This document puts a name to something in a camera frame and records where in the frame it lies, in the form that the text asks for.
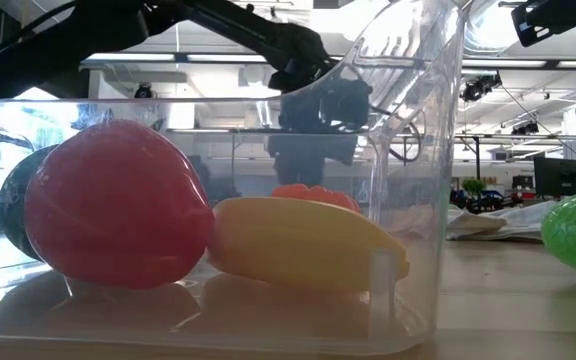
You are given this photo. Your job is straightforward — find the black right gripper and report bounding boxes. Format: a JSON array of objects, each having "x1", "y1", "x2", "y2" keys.
[{"x1": 511, "y1": 0, "x2": 576, "y2": 48}]

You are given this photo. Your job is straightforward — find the green striped watermelon toy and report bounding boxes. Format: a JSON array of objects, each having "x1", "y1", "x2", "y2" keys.
[{"x1": 0, "y1": 144, "x2": 59, "y2": 261}]

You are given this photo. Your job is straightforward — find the red apple toy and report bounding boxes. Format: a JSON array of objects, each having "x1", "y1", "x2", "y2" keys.
[{"x1": 23, "y1": 119, "x2": 215, "y2": 290}]

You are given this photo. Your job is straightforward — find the white checked cloth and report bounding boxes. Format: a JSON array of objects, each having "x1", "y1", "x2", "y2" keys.
[{"x1": 446, "y1": 199, "x2": 559, "y2": 244}]

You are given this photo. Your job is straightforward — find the black computer monitor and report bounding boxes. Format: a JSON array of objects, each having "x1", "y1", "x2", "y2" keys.
[{"x1": 533, "y1": 157, "x2": 576, "y2": 199}]

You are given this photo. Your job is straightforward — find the overhead light bar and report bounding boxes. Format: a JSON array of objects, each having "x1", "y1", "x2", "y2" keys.
[{"x1": 82, "y1": 52, "x2": 576, "y2": 70}]

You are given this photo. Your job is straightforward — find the clear plastic container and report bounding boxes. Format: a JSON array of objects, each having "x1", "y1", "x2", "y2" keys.
[{"x1": 0, "y1": 0, "x2": 469, "y2": 356}]

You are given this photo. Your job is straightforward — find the orange fruit toy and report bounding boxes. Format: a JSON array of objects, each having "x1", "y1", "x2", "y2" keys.
[{"x1": 271, "y1": 183, "x2": 363, "y2": 215}]

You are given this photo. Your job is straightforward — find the yellow banana toy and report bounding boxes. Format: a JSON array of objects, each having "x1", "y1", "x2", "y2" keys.
[{"x1": 207, "y1": 196, "x2": 410, "y2": 294}]

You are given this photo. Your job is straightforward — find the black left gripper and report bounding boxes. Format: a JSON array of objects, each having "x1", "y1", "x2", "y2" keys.
[{"x1": 266, "y1": 74, "x2": 374, "y2": 167}]

